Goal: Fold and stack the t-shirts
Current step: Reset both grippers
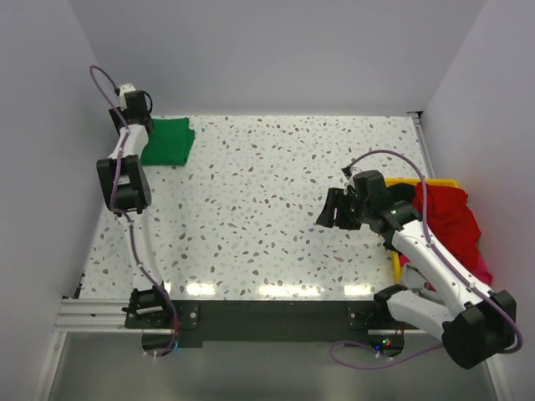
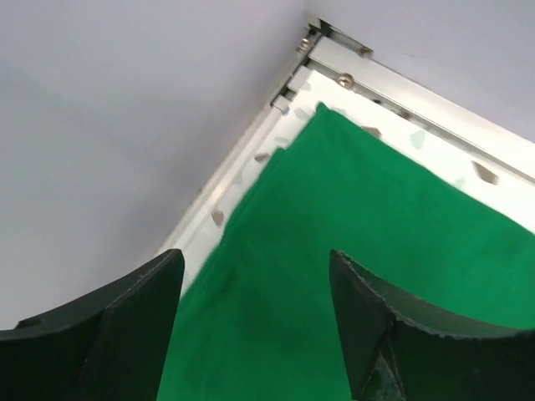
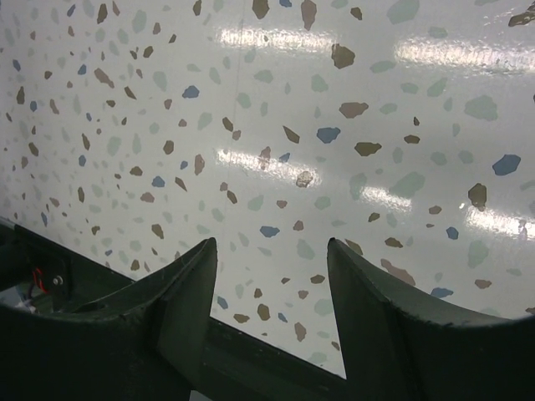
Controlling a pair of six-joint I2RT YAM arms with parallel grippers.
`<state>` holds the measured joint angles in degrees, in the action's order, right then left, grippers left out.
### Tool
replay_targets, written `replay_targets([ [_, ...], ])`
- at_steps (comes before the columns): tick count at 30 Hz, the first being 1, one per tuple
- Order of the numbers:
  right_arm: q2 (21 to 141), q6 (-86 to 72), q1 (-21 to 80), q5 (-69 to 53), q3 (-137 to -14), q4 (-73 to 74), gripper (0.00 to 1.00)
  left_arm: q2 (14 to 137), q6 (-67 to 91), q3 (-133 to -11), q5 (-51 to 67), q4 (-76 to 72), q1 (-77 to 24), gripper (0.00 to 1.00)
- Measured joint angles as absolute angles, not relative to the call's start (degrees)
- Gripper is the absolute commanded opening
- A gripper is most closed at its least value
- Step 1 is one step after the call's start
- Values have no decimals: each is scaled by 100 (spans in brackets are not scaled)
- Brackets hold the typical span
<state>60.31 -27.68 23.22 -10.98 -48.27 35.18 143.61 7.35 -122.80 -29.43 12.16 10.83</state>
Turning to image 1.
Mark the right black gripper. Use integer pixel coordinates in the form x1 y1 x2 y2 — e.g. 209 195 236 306
316 187 371 231

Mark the green t shirt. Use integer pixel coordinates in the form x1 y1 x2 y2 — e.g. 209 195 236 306
141 118 196 166

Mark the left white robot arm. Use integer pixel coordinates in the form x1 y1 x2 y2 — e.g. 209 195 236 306
96 84 173 327

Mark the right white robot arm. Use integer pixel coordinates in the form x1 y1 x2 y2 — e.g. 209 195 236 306
316 169 522 369

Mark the yellow plastic bin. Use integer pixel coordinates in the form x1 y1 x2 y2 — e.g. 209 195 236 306
385 178 461 284

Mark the white grey t shirt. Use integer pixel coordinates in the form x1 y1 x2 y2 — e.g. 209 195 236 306
400 265 444 304

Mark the red t shirt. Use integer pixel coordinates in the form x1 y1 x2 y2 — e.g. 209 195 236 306
426 184 481 272

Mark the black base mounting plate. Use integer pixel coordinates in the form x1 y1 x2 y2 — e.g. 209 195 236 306
122 300 411 351

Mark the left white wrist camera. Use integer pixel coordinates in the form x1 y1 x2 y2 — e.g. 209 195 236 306
114 84 136 110

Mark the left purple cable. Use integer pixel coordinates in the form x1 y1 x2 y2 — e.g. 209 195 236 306
89 64 181 358

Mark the aluminium frame rail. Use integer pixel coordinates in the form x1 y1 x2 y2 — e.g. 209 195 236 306
53 299 127 333

